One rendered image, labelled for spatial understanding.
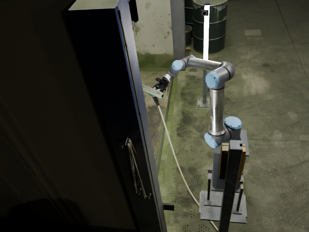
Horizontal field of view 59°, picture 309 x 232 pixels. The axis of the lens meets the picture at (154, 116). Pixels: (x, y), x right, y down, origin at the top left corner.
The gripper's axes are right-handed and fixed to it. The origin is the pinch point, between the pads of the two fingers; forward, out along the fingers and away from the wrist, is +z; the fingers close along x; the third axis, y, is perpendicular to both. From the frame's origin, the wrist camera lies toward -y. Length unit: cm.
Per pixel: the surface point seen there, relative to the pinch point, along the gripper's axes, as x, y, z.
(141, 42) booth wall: 147, 79, -122
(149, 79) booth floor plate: 125, 125, -92
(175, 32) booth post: 100, 73, -152
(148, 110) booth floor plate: 78, 114, -37
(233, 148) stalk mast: -107, -62, 44
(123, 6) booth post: -61, -124, 38
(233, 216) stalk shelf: -106, 23, 51
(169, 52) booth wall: 111, 104, -139
